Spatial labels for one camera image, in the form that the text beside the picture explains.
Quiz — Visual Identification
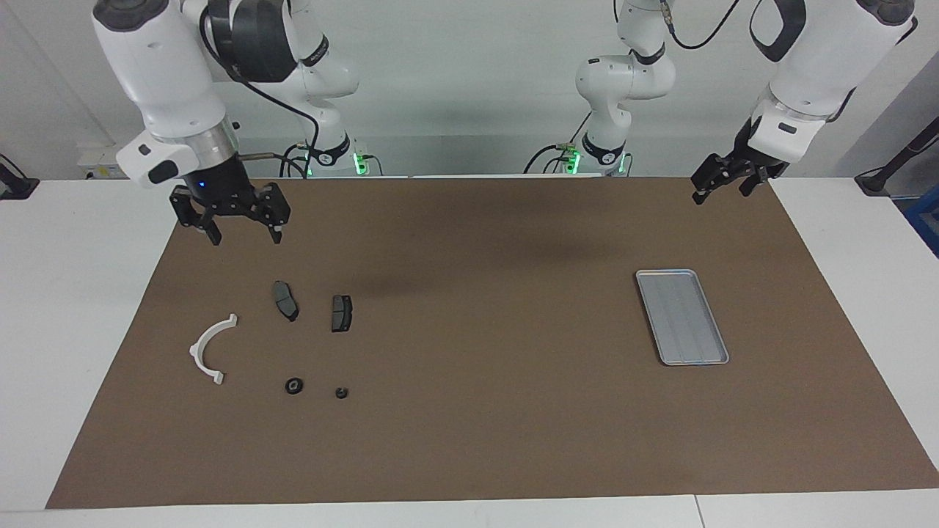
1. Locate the white power strip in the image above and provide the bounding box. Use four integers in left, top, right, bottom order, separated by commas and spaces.
76, 145, 142, 181

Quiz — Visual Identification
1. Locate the silver metal tray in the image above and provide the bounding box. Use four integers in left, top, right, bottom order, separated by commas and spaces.
635, 269, 730, 367

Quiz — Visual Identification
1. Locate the black stand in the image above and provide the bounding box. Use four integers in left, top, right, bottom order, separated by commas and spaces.
0, 153, 40, 201
855, 116, 939, 196

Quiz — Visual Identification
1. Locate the blue box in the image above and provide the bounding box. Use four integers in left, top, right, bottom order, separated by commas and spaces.
903, 183, 939, 258

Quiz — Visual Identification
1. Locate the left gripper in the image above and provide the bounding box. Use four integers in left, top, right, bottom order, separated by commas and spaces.
690, 116, 790, 206

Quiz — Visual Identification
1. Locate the white curved plastic bracket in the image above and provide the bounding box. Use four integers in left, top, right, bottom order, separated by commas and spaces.
189, 314, 238, 386

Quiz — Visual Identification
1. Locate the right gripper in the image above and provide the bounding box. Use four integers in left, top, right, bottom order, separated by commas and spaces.
169, 154, 292, 247

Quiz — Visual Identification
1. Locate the black cable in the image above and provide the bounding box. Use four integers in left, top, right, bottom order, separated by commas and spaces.
658, 0, 743, 51
200, 0, 321, 179
523, 110, 592, 175

